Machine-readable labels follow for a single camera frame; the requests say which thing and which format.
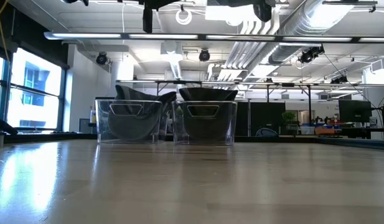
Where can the dark cabinet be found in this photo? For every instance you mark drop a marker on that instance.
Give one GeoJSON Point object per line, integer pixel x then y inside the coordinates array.
{"type": "Point", "coordinates": [86, 126]}

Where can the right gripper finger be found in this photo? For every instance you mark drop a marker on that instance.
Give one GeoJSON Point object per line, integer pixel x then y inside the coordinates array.
{"type": "Point", "coordinates": [262, 12]}

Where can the black room partition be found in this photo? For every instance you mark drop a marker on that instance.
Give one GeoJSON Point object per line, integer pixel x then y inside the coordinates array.
{"type": "Point", "coordinates": [266, 115]}

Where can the white ceiling unit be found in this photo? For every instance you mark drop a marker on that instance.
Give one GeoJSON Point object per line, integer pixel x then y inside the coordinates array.
{"type": "Point", "coordinates": [238, 14]}

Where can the black aluminium table frame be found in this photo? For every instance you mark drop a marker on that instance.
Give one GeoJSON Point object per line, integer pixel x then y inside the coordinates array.
{"type": "Point", "coordinates": [54, 137]}

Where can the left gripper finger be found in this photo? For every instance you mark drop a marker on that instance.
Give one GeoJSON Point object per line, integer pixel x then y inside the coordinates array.
{"type": "Point", "coordinates": [147, 20]}

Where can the yellow white bottle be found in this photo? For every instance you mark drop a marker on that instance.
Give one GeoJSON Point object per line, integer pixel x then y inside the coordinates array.
{"type": "Point", "coordinates": [92, 116]}

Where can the background green plant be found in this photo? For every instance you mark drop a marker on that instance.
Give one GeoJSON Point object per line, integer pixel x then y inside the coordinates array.
{"type": "Point", "coordinates": [288, 117]}

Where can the silver ventilation duct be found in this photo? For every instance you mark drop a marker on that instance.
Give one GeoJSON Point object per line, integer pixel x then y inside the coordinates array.
{"type": "Point", "coordinates": [303, 25]}

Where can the dark olive baseball cap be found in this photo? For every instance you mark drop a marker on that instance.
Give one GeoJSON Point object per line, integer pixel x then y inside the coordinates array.
{"type": "Point", "coordinates": [207, 127]}

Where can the background black rig frame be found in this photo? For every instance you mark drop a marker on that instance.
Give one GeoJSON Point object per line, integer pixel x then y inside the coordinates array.
{"type": "Point", "coordinates": [272, 84]}

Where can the white ceiling vent duct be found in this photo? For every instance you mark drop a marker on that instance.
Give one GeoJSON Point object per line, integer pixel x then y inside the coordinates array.
{"type": "Point", "coordinates": [173, 59]}

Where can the long ceiling light bar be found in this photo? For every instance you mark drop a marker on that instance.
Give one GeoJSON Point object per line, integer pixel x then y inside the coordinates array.
{"type": "Point", "coordinates": [163, 36]}

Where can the dark window frame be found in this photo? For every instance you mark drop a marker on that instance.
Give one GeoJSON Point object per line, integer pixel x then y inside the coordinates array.
{"type": "Point", "coordinates": [6, 93]}

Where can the white ceiling pipe bundle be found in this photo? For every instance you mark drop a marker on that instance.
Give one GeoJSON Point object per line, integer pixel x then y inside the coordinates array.
{"type": "Point", "coordinates": [241, 56]}

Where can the black ceiling spotlight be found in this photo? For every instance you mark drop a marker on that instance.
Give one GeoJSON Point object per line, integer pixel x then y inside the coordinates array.
{"type": "Point", "coordinates": [101, 58]}
{"type": "Point", "coordinates": [204, 55]}

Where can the dark office chair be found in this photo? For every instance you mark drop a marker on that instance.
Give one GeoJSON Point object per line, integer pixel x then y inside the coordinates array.
{"type": "Point", "coordinates": [266, 133]}

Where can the clear plastic bin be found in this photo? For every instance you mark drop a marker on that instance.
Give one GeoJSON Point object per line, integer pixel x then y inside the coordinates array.
{"type": "Point", "coordinates": [100, 124]}
{"type": "Point", "coordinates": [235, 124]}

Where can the black ceiling camera cluster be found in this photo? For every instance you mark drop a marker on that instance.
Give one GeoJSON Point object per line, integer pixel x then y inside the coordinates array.
{"type": "Point", "coordinates": [339, 80]}
{"type": "Point", "coordinates": [310, 54]}

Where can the cluttered background desk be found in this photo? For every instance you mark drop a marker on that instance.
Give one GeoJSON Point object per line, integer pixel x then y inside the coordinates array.
{"type": "Point", "coordinates": [322, 130]}

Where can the black monitor on arm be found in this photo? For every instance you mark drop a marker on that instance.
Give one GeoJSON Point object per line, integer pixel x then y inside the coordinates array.
{"type": "Point", "coordinates": [355, 110]}

